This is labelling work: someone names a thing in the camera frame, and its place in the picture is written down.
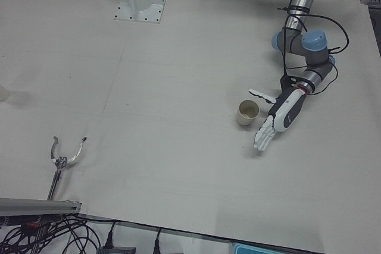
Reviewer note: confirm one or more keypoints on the aluminium extrusion beam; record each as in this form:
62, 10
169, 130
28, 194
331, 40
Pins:
35, 205

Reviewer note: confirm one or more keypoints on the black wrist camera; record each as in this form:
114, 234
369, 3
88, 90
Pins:
286, 83

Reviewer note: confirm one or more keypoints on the dark power supply box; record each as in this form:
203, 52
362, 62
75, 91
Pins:
116, 250

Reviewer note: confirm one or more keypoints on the light blue plastic bin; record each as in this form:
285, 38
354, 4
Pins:
253, 249

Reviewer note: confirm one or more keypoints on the smooth beige paper cup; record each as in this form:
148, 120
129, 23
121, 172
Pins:
248, 114

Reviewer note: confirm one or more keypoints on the metal claw grabber tool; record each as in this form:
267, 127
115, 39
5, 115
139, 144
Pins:
61, 161

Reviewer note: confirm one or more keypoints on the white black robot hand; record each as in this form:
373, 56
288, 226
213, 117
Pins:
287, 108

